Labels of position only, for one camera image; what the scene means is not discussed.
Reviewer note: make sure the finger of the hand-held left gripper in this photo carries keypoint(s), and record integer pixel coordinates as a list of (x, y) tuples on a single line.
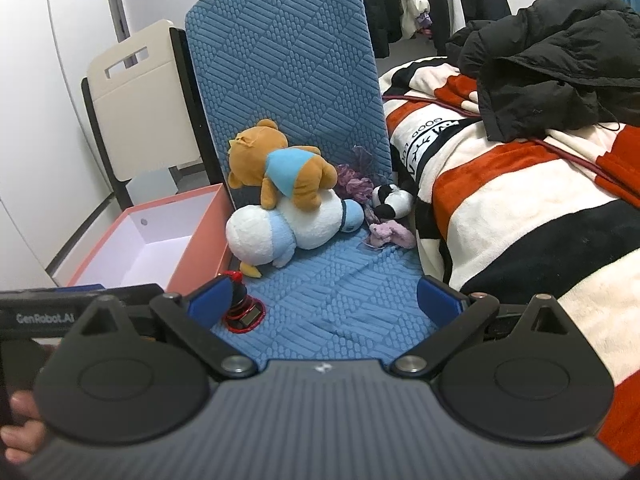
[(142, 292)]

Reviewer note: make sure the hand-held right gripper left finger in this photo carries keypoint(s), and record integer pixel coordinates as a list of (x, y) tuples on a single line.
[(207, 299)]

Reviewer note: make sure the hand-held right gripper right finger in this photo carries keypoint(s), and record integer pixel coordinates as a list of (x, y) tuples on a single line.
[(434, 301)]

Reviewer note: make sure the red and black small toy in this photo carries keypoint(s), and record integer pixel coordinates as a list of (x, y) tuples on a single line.
[(245, 317)]

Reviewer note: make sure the pink cardboard box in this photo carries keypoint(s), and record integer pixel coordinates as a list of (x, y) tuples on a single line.
[(200, 240)]

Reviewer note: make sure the purple ribbon bow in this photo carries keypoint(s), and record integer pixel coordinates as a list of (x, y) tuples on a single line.
[(350, 180)]

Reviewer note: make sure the brown teddy bear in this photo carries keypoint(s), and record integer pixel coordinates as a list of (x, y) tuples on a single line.
[(250, 155)]

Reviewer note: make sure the person's left hand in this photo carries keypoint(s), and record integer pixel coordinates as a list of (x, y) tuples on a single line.
[(20, 430)]

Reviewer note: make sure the pink fuzzy scrunchie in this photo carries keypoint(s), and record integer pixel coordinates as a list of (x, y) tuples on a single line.
[(387, 232)]

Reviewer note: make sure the black and white panda plush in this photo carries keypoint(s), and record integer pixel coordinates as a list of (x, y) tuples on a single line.
[(395, 200)]

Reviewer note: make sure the white and blue plush toy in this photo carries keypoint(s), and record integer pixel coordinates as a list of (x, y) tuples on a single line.
[(310, 225)]

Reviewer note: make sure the striped fleece blanket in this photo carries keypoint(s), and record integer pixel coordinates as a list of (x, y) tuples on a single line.
[(500, 185)]

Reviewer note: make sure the white folding chair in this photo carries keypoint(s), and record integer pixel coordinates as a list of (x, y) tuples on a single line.
[(135, 110)]

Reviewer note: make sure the blue textured seat cushion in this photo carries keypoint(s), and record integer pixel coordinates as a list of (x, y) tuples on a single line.
[(280, 60)]

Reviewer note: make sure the black puffer jacket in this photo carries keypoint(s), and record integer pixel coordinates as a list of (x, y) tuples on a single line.
[(540, 50)]

